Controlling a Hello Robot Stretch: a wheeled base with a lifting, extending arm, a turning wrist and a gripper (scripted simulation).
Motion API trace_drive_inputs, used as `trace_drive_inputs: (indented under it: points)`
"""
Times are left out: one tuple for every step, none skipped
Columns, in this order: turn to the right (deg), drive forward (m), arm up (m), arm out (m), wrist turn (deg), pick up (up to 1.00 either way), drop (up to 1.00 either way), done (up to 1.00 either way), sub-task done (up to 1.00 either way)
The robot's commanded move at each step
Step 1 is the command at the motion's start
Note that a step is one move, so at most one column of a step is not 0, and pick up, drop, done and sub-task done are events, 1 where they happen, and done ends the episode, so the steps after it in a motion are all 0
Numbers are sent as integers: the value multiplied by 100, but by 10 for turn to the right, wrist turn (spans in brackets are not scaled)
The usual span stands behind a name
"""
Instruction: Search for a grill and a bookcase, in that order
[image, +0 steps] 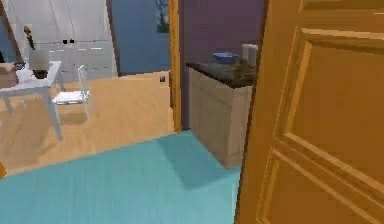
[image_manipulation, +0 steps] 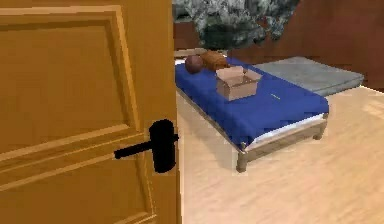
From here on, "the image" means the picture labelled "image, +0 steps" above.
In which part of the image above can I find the beige cabinet with dark worktop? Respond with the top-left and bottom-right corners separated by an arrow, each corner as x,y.
185,61 -> 258,170

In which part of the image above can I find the blue bowl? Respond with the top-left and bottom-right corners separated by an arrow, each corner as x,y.
212,51 -> 240,65

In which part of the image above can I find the grey paper towel roll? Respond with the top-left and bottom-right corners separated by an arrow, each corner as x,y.
241,43 -> 259,67

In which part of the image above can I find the white chair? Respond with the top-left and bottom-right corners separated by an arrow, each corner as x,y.
51,64 -> 92,122

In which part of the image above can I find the orange wooden room door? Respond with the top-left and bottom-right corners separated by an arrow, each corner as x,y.
235,0 -> 384,224

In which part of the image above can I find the white cupboard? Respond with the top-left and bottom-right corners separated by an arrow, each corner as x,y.
3,0 -> 118,81

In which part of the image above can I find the white table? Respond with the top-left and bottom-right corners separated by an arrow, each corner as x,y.
0,60 -> 65,142

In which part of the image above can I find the grey shade table lamp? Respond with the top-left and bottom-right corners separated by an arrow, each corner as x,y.
27,49 -> 51,80

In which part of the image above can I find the brown cardboard box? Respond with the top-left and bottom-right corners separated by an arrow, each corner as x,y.
0,62 -> 19,89

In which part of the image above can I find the framed wall picture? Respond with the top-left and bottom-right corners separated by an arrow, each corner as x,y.
155,0 -> 170,34

